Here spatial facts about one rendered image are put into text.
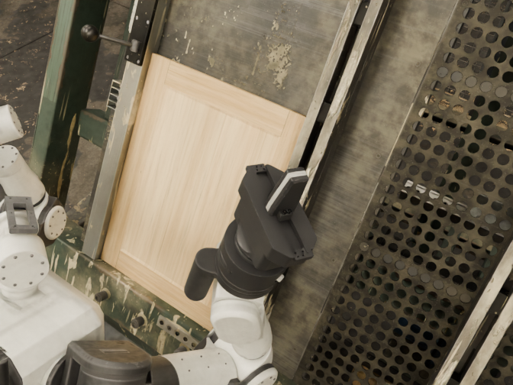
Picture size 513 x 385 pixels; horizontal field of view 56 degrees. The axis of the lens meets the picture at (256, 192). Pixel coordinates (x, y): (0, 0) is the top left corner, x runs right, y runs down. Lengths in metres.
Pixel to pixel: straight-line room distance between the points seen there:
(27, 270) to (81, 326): 0.12
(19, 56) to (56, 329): 3.42
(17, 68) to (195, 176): 2.92
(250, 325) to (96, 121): 0.88
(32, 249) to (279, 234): 0.36
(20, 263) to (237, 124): 0.55
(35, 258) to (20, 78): 3.15
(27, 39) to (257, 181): 3.80
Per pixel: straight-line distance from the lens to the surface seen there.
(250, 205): 0.52
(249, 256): 0.56
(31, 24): 4.45
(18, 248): 0.72
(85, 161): 2.99
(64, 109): 1.41
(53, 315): 0.78
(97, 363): 0.68
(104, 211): 1.31
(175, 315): 1.24
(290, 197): 0.49
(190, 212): 1.16
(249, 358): 0.86
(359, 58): 0.91
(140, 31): 1.19
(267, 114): 1.03
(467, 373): 0.98
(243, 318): 0.65
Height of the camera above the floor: 1.99
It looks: 49 degrees down
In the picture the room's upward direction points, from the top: straight up
